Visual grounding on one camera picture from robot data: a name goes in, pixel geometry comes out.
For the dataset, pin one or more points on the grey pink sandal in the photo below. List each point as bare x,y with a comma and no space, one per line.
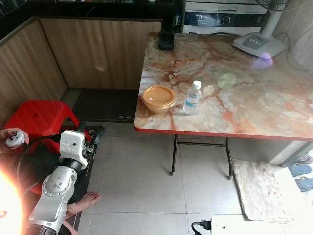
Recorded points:
304,159

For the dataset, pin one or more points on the person's black trouser leg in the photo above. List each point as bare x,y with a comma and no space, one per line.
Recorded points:
34,169

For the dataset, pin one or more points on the marble top folding table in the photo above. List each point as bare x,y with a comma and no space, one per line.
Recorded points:
249,103

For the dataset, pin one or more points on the black countertop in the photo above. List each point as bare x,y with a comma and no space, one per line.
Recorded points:
93,9

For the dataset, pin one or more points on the white handheld controller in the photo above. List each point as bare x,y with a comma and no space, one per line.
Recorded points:
17,142

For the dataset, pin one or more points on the blue sandal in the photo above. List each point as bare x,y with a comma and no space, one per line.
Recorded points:
304,178

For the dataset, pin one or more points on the white washing machine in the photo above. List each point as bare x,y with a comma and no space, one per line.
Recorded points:
220,19

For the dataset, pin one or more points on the black power plug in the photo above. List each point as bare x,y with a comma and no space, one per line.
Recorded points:
201,227

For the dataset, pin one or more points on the clear plastic water bottle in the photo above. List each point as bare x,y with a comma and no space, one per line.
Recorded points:
192,100

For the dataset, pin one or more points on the person's hand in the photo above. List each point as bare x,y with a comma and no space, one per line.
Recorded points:
7,133

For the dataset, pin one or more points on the white power strip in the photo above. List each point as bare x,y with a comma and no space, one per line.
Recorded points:
244,226

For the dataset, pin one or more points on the black socket strip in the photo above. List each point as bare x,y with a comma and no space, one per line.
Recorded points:
126,117

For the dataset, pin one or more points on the red plastic stool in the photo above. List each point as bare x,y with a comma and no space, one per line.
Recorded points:
41,120

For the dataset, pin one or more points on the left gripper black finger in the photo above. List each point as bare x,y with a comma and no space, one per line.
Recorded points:
100,133
81,127

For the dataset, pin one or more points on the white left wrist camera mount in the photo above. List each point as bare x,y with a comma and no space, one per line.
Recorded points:
73,146

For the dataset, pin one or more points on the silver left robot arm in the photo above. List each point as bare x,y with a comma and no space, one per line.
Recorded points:
56,193

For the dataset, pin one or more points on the white standing fan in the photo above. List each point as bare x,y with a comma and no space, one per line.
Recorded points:
259,45

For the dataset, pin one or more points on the person's bare foot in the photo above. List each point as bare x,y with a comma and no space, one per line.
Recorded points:
84,203

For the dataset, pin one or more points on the orange lidded bowl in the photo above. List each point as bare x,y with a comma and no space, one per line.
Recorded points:
159,98

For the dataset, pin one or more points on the marble pattern floor mat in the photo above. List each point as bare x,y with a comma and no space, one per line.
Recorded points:
259,191

